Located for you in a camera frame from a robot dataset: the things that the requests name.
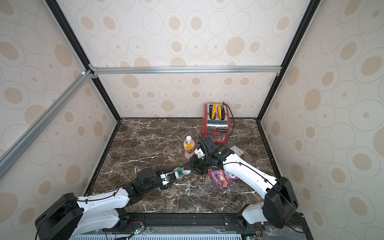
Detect aluminium horizontal frame bar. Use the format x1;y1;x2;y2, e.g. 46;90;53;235
91;66;282;75

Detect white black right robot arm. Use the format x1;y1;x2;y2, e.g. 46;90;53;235
184;137;299;229

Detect purple candy bag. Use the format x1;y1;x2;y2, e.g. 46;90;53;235
208;170;238;190

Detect white cracker snack packet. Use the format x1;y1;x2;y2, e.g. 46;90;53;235
230;146;245;157

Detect black toaster power cable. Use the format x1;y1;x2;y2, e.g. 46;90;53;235
221;101;235;139

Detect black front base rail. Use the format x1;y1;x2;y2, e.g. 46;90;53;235
53;212;314;240

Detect red and steel toaster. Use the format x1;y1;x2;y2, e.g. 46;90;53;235
201;103;231;144

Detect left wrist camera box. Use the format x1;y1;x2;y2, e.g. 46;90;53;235
160;171;177;181

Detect clear pink drink bottle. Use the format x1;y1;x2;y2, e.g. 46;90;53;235
184;139;196;160

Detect aluminium diagonal frame bar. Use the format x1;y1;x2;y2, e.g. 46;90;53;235
1;70;93;177

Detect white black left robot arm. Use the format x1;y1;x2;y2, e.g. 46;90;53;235
35;168;183;240

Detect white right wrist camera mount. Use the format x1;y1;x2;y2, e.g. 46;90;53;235
195;148;206;159

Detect yellow toy toast slice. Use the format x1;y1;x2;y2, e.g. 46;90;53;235
209;104;216;120
217;104;226;121

